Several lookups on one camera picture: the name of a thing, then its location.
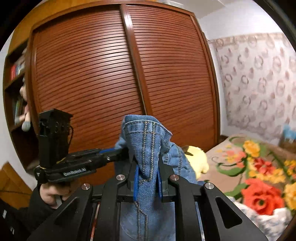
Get cardboard box with blue cloth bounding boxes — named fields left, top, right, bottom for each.
left=279, top=124, right=296, bottom=154

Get colourful floral bed blanket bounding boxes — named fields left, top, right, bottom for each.
left=199, top=135, right=295, bottom=215

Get yellow plush toy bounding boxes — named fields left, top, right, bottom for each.
left=182, top=146, right=209, bottom=180

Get person's left hand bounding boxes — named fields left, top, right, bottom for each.
left=40, top=181, right=79, bottom=209

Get wooden bookshelf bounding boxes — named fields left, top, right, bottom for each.
left=3, top=40, right=38, bottom=171

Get brown louvered wardrobe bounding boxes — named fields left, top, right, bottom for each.
left=25, top=2, right=221, bottom=186

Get circle patterned curtain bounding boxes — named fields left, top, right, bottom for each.
left=209, top=33, right=295, bottom=145

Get blue denim jeans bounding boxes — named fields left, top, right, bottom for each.
left=115, top=114, right=197, bottom=240

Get blue floral white quilt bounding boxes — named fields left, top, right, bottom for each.
left=228, top=196, right=292, bottom=240

